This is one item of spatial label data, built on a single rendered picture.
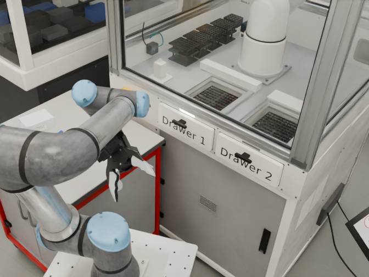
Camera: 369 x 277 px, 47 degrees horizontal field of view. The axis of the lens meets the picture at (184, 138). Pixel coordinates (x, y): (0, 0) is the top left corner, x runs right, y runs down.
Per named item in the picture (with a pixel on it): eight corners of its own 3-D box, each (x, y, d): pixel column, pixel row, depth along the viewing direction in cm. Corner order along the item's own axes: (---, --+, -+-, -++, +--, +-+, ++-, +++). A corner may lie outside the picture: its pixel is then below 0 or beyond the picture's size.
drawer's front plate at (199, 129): (210, 151, 176) (212, 131, 169) (157, 123, 189) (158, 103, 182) (212, 150, 177) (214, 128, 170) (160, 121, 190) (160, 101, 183)
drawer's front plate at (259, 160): (276, 188, 161) (281, 167, 154) (214, 154, 174) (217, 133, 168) (278, 186, 162) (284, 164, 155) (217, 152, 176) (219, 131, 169)
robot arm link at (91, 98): (108, 80, 120) (119, 95, 131) (72, 76, 122) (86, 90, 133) (102, 106, 118) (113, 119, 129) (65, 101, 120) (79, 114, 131)
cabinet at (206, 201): (265, 314, 208) (301, 203, 158) (118, 209, 256) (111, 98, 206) (342, 206, 267) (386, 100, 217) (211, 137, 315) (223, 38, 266)
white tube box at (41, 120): (28, 136, 187) (26, 127, 183) (20, 127, 192) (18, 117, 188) (55, 126, 193) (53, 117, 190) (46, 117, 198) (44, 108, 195)
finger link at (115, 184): (125, 201, 131) (128, 172, 132) (115, 202, 126) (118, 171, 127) (117, 200, 132) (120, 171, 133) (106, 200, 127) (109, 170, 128)
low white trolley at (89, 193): (81, 318, 202) (60, 211, 154) (6, 247, 231) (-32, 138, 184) (162, 243, 238) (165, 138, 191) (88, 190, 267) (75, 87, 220)
